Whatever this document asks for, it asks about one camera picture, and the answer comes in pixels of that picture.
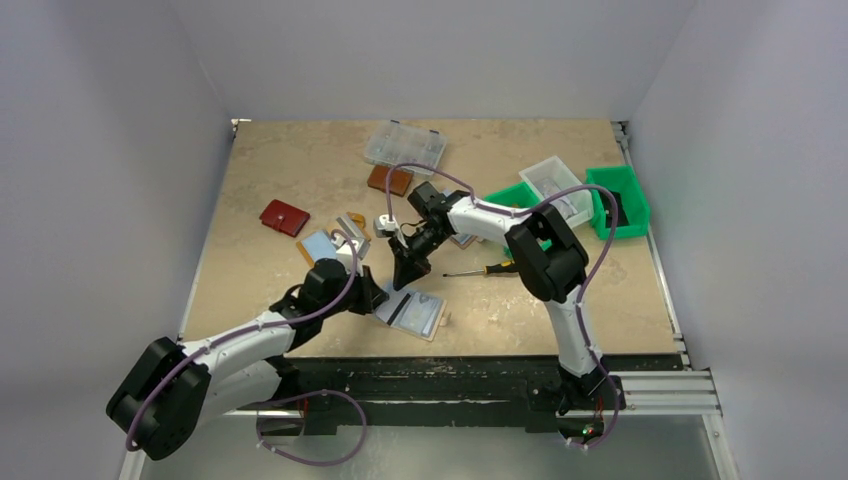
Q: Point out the open pink card holder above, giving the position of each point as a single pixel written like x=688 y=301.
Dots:
x=464 y=240

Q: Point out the red leather card holder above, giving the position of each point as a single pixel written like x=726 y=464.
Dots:
x=284 y=218

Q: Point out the green bin with yellow items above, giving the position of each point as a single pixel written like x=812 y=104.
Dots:
x=519 y=196

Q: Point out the green bin with black item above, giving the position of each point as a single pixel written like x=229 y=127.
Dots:
x=633 y=208

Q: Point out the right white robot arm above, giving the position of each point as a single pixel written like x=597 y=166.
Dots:
x=552 y=265

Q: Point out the black yellow screwdriver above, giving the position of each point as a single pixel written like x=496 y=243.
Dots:
x=504 y=268

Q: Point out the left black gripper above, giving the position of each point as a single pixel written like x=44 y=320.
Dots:
x=370 y=294

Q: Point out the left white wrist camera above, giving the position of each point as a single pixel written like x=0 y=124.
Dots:
x=350 y=250

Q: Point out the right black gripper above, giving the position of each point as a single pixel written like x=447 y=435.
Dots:
x=413 y=255

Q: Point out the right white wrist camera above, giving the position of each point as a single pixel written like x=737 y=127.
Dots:
x=386 y=226

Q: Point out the white plastic bin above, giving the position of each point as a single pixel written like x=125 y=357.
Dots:
x=551 y=176

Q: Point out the brown leather card holder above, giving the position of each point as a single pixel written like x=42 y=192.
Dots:
x=399 y=182

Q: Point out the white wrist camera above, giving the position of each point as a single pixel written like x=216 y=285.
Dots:
x=350 y=250
x=386 y=226

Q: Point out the clear plastic organizer box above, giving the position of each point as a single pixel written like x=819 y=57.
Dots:
x=394 y=142

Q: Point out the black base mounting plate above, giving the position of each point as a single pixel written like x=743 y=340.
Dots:
x=527 y=392

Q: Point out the open orange card holder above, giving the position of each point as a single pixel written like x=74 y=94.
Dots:
x=319 y=244

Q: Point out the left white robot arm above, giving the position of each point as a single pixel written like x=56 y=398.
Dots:
x=175 y=387

